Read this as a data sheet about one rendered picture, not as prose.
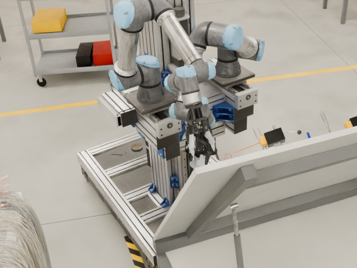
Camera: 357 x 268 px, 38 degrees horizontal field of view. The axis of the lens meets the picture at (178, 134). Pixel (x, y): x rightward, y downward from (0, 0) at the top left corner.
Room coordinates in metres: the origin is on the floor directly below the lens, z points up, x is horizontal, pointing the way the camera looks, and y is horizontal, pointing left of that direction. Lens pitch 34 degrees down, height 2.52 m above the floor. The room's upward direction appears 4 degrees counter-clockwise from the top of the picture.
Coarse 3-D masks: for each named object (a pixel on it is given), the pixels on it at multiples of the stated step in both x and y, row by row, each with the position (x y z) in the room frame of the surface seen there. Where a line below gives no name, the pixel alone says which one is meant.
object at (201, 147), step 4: (192, 132) 1.87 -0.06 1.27; (200, 132) 1.90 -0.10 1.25; (196, 136) 1.87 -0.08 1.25; (200, 136) 1.88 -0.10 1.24; (196, 140) 1.83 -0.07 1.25; (200, 140) 1.83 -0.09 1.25; (196, 144) 1.82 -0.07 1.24; (200, 144) 1.82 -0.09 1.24; (204, 144) 1.84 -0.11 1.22; (188, 148) 1.83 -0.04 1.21; (196, 148) 1.80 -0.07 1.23; (200, 148) 1.81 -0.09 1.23; (204, 148) 1.83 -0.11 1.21; (208, 148) 1.84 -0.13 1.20; (188, 152) 1.83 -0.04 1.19; (196, 152) 1.82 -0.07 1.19; (200, 152) 1.80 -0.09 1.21; (204, 152) 1.82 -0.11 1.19
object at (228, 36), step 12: (216, 24) 2.25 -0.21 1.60; (228, 24) 2.24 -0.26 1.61; (216, 36) 2.21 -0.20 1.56; (228, 36) 2.18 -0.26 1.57; (240, 36) 2.23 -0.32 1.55; (228, 48) 2.19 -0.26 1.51; (240, 48) 2.34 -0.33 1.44; (252, 48) 2.45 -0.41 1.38; (264, 48) 2.56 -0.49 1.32; (252, 60) 2.52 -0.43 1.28
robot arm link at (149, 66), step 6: (138, 60) 2.36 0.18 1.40; (144, 60) 2.36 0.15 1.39; (150, 60) 2.37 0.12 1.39; (156, 60) 2.38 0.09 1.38; (138, 66) 2.33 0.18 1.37; (144, 66) 2.34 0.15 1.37; (150, 66) 2.33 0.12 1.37; (156, 66) 2.36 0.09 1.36; (144, 72) 2.32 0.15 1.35; (150, 72) 2.33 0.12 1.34; (156, 72) 2.35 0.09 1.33; (144, 78) 2.31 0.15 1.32; (150, 78) 2.33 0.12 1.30; (156, 78) 2.35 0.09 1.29; (144, 84) 2.34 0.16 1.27; (150, 84) 2.34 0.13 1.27; (156, 84) 2.35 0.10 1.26
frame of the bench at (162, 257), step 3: (156, 255) 1.62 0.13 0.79; (159, 255) 1.61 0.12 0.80; (162, 255) 1.61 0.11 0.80; (165, 255) 1.61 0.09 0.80; (159, 258) 1.59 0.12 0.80; (162, 258) 1.59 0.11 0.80; (165, 258) 1.59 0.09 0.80; (159, 261) 1.57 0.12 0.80; (162, 261) 1.57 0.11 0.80; (165, 261) 1.57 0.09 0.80; (168, 261) 1.57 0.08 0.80; (159, 264) 1.58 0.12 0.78; (162, 264) 1.55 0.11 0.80; (165, 264) 1.55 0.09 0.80; (168, 264) 1.55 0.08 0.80; (159, 267) 1.59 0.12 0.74; (162, 267) 1.54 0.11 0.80; (165, 267) 1.54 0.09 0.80; (168, 267) 1.53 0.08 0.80; (171, 267) 1.53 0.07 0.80
